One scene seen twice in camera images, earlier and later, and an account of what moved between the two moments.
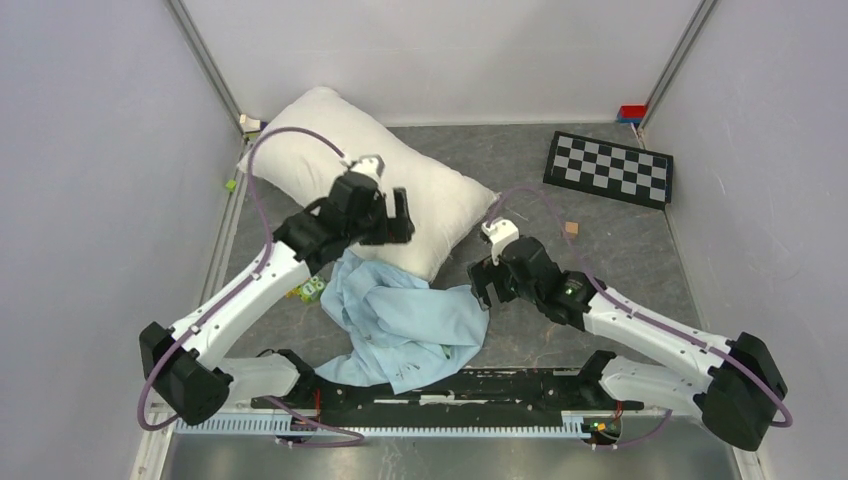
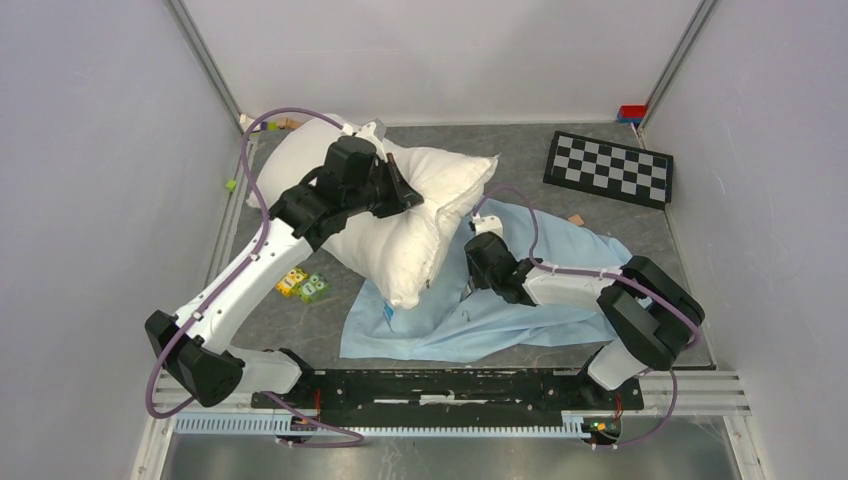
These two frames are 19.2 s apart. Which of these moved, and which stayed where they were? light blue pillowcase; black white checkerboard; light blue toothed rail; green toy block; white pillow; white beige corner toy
Moved: white pillow; light blue pillowcase
Stayed: black white checkerboard; light blue toothed rail; green toy block; white beige corner toy
